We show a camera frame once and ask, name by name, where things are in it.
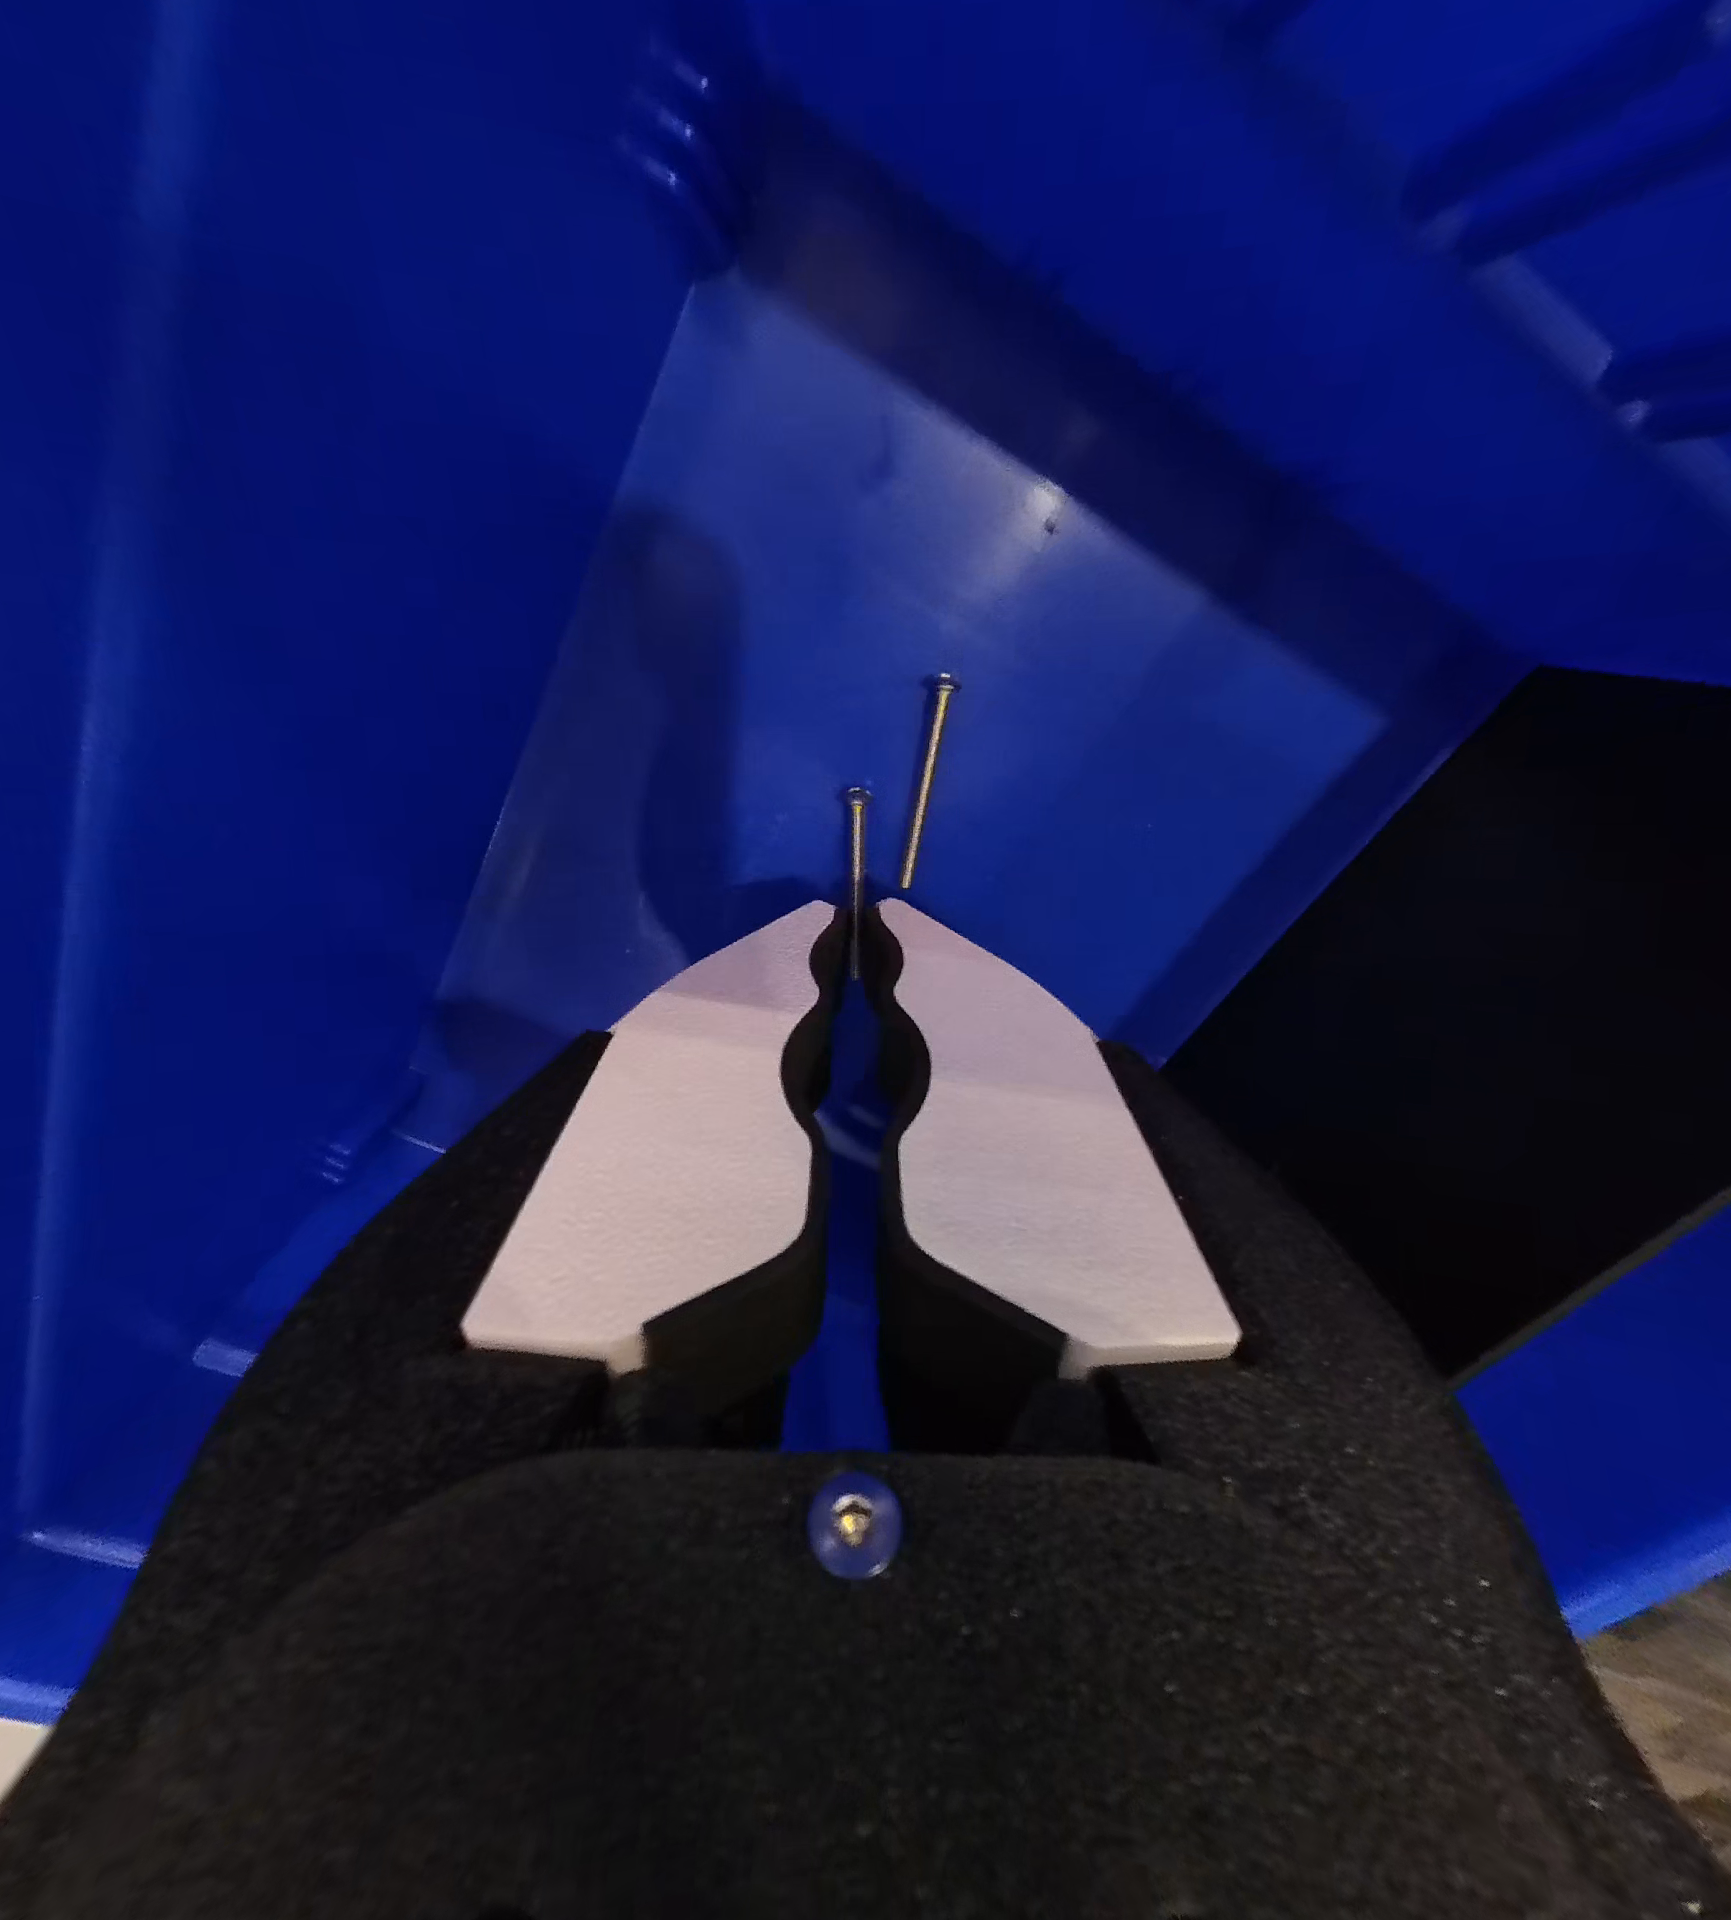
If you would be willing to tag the blue plastic bin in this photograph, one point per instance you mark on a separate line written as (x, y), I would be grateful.
(280, 600)

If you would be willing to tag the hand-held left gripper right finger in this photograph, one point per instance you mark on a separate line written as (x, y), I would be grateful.
(1045, 1184)

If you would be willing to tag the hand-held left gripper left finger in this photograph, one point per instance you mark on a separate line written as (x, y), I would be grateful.
(655, 1184)

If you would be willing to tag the steel bolt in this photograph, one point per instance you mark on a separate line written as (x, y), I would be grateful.
(857, 854)
(929, 781)

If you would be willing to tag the black bin divider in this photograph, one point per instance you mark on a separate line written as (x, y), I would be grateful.
(1525, 974)

